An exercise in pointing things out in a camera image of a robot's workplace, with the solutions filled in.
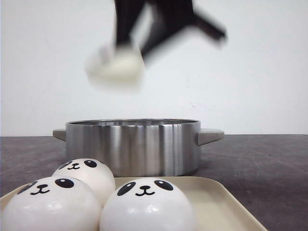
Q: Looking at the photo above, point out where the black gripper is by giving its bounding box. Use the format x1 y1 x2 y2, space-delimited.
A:
114 0 227 60

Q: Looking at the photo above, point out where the stainless steel steamer pot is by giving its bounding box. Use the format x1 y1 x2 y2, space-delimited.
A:
52 118 224 177

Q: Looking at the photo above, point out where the panda bun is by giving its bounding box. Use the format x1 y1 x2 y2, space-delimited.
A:
52 158 116 206
84 44 144 90
1 177 102 231
99 177 197 231

